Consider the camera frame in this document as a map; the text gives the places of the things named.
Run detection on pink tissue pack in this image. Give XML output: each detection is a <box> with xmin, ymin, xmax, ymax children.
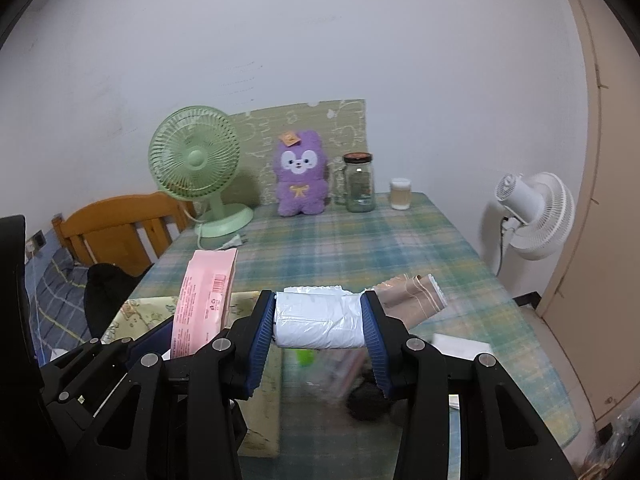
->
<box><xmin>170</xmin><ymin>248</ymin><xmax>236</xmax><ymax>359</ymax></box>

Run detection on green tissue pack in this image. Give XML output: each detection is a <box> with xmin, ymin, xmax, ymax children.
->
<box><xmin>295</xmin><ymin>349</ymin><xmax>316</xmax><ymax>367</ymax></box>

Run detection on white plastic bag roll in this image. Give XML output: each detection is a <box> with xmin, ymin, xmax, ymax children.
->
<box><xmin>273</xmin><ymin>286</ymin><xmax>364</xmax><ymax>350</ymax></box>

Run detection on black plastic bag roll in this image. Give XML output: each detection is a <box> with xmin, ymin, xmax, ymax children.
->
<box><xmin>346</xmin><ymin>370</ymin><xmax>397</xmax><ymax>422</ymax></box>

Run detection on beige bag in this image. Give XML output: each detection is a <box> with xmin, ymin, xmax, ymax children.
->
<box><xmin>373</xmin><ymin>274</ymin><xmax>447</xmax><ymax>330</ymax></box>

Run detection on white towel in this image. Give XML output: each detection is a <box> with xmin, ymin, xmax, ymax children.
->
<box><xmin>431</xmin><ymin>333</ymin><xmax>494</xmax><ymax>361</ymax></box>

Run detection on clear plastic tube pack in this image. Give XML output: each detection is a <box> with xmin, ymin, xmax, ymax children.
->
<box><xmin>305</xmin><ymin>348</ymin><xmax>368</xmax><ymax>403</ymax></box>

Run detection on yellow cartoon fabric storage box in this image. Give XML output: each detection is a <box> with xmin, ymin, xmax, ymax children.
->
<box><xmin>102</xmin><ymin>290</ymin><xmax>282</xmax><ymax>458</ymax></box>

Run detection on clutter bags on floor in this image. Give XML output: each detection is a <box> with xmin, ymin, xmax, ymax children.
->
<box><xmin>578</xmin><ymin>400</ymin><xmax>640</xmax><ymax>480</ymax></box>

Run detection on plaid tablecloth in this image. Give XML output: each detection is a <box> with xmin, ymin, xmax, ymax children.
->
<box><xmin>124</xmin><ymin>190</ymin><xmax>582</xmax><ymax>480</ymax></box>

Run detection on black garment on chair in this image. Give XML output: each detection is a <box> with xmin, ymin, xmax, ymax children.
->
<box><xmin>84</xmin><ymin>263</ymin><xmax>151</xmax><ymax>338</ymax></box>

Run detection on plaid bedding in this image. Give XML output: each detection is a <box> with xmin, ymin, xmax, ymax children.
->
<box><xmin>25</xmin><ymin>247</ymin><xmax>91</xmax><ymax>366</ymax></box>

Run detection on beige door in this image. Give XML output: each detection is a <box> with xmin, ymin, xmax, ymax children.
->
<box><xmin>538</xmin><ymin>0</ymin><xmax>639</xmax><ymax>429</ymax></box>

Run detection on wooden chair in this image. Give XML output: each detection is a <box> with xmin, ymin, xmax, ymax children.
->
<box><xmin>52</xmin><ymin>192</ymin><xmax>195</xmax><ymax>276</ymax></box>

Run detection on purple plush bear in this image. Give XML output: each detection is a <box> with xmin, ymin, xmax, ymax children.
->
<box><xmin>272</xmin><ymin>130</ymin><xmax>329</xmax><ymax>217</ymax></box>

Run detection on green desk fan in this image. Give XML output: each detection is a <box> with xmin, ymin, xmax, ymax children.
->
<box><xmin>148</xmin><ymin>105</ymin><xmax>253</xmax><ymax>238</ymax></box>

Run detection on glass jar with lid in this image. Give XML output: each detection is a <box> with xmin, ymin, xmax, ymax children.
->
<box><xmin>343</xmin><ymin>152</ymin><xmax>375</xmax><ymax>212</ymax></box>

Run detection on white standing fan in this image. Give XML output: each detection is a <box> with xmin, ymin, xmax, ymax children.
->
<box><xmin>495</xmin><ymin>171</ymin><xmax>575</xmax><ymax>275</ymax></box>

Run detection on cotton swab container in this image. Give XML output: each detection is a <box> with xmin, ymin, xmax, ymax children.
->
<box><xmin>390</xmin><ymin>178</ymin><xmax>411</xmax><ymax>210</ymax></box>

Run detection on patterned cardboard panel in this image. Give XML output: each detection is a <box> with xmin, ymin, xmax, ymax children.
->
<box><xmin>221</xmin><ymin>97</ymin><xmax>368</xmax><ymax>207</ymax></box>

